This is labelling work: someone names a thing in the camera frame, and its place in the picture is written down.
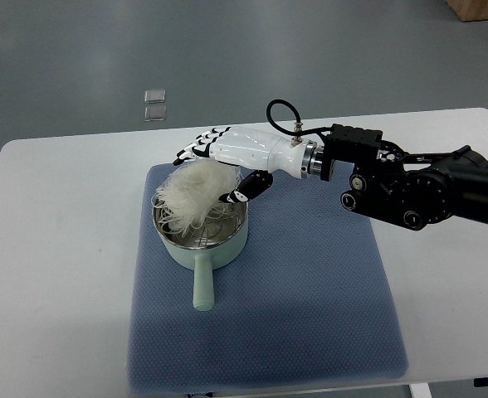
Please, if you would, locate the wooden cabinet corner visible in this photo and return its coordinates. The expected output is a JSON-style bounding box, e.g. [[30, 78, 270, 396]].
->
[[446, 0, 488, 22]]

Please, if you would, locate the mint green steel pot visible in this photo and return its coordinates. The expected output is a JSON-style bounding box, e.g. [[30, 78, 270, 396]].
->
[[153, 203, 248, 311]]

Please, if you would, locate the wire steaming rack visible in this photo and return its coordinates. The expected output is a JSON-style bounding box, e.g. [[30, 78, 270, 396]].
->
[[173, 206, 234, 248]]

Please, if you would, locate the white vermicelli bundle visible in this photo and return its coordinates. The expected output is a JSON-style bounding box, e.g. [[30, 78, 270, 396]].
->
[[152, 159, 241, 235]]

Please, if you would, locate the upper floor socket plate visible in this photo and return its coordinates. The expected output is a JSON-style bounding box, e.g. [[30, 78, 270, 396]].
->
[[144, 89, 166, 104]]

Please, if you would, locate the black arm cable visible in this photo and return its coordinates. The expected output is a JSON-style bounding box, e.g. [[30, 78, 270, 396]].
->
[[266, 99, 336, 144]]

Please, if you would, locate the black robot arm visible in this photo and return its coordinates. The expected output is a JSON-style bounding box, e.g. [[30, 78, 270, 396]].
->
[[308, 124, 488, 231]]

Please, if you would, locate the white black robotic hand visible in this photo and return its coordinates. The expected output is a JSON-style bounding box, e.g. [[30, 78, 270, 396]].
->
[[173, 126, 317, 203]]

